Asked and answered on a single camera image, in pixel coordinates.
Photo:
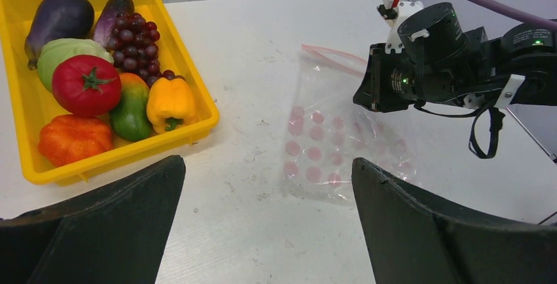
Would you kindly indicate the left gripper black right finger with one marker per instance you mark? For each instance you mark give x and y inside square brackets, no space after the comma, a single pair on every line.
[415,236]

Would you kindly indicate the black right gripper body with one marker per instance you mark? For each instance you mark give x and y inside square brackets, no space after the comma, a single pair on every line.
[437,63]

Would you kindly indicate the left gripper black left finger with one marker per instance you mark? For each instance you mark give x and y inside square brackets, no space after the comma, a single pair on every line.
[116,233]

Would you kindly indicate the orange pumpkin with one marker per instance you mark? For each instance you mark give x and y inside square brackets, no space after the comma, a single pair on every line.
[70,138]

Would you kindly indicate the green orange mango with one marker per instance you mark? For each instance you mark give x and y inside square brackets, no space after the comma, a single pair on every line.
[128,119]

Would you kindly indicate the clear zip top bag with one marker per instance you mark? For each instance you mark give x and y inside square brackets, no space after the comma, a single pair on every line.
[326,130]

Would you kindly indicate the yellow bell pepper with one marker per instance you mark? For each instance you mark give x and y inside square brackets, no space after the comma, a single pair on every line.
[171,104]

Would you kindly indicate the red tomato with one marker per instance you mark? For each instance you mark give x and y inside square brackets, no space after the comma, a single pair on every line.
[86,85]

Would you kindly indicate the yellow plastic tray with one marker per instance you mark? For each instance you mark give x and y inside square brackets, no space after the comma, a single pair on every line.
[34,107]

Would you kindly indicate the pale green cabbage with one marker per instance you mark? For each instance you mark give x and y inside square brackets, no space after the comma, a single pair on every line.
[57,51]

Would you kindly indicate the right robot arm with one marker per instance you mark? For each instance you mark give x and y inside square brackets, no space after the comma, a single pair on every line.
[523,66]

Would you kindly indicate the dark red grape bunch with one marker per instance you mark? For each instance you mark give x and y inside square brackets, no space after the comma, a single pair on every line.
[133,44]

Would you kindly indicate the dark purple round eggplant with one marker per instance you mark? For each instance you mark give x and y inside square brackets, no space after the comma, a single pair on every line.
[55,19]

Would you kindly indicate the slim purple eggplant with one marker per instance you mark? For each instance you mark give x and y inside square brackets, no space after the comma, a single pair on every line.
[107,19]

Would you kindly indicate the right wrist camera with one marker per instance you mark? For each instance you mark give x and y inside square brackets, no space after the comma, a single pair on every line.
[395,12]

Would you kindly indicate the aluminium frame rail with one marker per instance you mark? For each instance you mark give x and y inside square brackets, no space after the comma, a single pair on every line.
[551,155]

